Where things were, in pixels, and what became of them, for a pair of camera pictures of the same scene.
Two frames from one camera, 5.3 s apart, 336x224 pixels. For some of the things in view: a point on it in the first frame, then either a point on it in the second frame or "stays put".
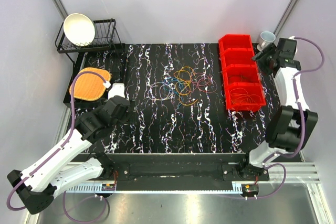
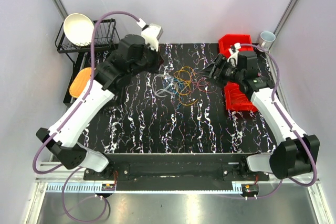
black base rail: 174,172 stays put
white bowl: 79,29 stays put
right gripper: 267,50 -> 220,64
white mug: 266,38 stays put
